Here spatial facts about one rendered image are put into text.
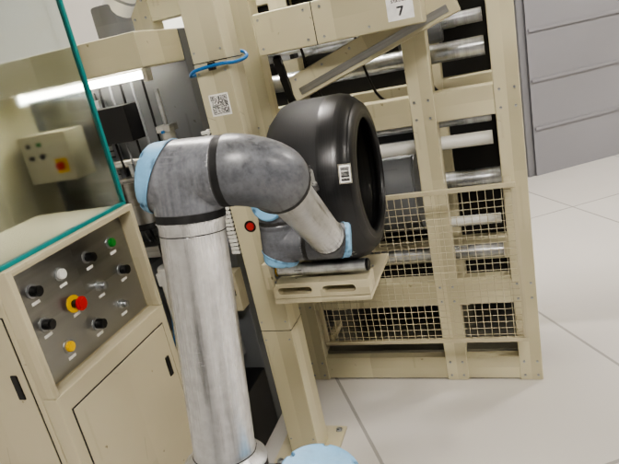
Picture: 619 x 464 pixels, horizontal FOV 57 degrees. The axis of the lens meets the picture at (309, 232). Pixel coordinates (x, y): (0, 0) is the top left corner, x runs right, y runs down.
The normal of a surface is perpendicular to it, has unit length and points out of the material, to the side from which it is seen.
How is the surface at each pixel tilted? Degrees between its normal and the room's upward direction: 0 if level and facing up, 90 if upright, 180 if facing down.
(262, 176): 91
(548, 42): 90
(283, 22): 90
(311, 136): 49
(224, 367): 87
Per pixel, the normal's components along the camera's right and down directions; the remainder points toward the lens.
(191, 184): -0.17, 0.37
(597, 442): -0.20, -0.93
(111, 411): 0.94, -0.09
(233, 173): 0.11, 0.21
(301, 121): -0.32, -0.58
